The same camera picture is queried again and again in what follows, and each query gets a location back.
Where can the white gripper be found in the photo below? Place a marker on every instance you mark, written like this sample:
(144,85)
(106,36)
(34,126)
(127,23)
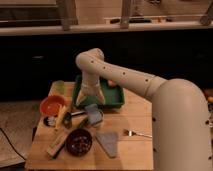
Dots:
(90,90)

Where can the blue sponge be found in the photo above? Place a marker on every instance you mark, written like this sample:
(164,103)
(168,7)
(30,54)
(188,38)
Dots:
(91,108)

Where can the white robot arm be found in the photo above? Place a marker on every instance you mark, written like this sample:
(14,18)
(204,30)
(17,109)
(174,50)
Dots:
(180,130)

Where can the translucent green cup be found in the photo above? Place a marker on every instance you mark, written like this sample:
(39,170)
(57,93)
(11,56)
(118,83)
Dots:
(59,87)

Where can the orange fruit toy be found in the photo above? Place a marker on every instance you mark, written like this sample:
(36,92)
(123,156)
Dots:
(111,84)

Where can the green plastic tray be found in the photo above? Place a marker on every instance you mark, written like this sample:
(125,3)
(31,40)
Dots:
(114,97)

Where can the green cucumber toy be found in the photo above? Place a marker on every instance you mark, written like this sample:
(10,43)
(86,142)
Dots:
(84,123)

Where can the metal measuring scoop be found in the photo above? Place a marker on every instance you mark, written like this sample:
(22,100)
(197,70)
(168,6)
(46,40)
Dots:
(67,120)

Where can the orange bowl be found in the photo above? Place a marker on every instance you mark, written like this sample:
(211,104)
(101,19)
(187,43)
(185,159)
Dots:
(50,105)

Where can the grey folded cloth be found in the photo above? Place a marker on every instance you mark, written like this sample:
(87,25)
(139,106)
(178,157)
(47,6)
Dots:
(109,142)

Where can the dark brown bowl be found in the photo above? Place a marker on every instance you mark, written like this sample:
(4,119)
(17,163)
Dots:
(78,142)

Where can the metal fork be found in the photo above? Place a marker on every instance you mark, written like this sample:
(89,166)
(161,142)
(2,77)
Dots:
(133,133)

